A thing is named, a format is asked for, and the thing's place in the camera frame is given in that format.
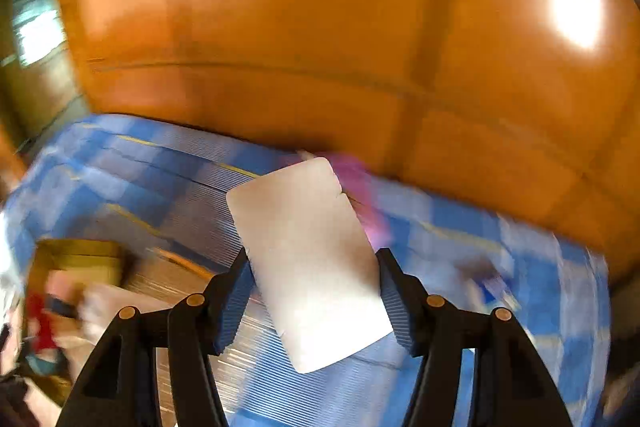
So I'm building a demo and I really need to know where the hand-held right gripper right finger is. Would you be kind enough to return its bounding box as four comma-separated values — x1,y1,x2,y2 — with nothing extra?
375,248,573,427

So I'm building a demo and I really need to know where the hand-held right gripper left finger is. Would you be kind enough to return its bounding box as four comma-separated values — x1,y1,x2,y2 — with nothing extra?
57,247,256,427

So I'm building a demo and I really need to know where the teal plush toy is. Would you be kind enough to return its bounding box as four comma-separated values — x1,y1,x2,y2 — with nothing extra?
25,349,68,378

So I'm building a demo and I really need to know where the red plush doll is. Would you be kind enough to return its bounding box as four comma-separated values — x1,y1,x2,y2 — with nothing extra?
25,292,61,353

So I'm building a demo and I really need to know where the blue cloth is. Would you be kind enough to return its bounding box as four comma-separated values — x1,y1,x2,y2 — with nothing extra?
45,297,81,319

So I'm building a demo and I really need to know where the light pink cloth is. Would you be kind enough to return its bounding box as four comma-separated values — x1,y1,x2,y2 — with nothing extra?
45,269,88,308

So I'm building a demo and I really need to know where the cardboard box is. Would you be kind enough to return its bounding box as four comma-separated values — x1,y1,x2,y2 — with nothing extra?
20,239,176,403

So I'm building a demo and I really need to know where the purple cloth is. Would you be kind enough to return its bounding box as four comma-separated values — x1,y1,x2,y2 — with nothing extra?
295,151,396,253

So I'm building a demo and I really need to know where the blue plaid bedsheet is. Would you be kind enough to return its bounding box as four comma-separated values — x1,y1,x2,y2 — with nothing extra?
0,114,613,427

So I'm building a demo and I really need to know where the orange wooden wardrobe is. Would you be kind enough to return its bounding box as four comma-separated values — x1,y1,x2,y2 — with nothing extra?
50,0,640,268

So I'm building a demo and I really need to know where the window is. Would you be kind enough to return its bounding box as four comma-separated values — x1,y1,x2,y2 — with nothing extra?
7,0,68,68

